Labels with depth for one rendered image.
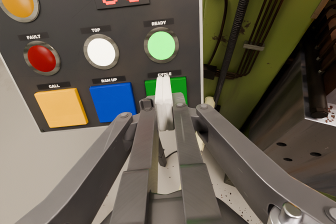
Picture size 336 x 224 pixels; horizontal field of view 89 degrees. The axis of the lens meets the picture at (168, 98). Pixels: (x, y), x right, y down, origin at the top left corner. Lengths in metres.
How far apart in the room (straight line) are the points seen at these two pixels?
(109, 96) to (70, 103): 0.08
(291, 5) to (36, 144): 1.77
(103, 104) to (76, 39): 0.12
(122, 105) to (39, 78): 0.15
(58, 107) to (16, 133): 1.59
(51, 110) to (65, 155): 1.22
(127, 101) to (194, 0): 0.20
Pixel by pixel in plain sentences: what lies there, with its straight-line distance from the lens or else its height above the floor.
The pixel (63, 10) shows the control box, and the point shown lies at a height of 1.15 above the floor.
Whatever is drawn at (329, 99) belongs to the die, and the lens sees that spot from 0.53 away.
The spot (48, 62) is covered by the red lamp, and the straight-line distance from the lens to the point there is 0.35.
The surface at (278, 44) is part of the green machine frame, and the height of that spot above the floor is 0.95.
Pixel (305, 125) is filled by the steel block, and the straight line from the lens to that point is 0.51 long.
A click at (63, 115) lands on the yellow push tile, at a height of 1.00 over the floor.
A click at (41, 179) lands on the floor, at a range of 1.63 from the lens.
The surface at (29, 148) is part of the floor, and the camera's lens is 1.80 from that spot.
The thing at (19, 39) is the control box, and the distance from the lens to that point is 0.37.
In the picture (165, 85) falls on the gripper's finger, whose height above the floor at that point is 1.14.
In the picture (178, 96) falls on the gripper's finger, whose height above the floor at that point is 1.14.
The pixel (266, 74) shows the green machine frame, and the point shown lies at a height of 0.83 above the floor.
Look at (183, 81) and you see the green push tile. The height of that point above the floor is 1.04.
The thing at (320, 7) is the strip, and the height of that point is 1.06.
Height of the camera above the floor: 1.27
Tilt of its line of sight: 55 degrees down
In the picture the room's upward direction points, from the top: 7 degrees counter-clockwise
